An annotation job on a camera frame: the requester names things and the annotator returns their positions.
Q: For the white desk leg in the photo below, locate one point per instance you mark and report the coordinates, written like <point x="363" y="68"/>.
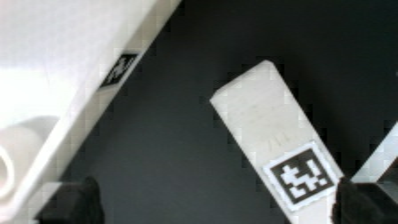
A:
<point x="281" y="144"/>
<point x="380" y="159"/>

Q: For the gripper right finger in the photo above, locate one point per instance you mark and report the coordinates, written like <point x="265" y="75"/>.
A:
<point x="363" y="206"/>

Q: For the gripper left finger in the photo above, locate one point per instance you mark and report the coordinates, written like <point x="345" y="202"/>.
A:
<point x="73" y="207"/>

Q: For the white desk top tray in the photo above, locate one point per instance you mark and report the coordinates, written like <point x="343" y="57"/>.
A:
<point x="73" y="42"/>

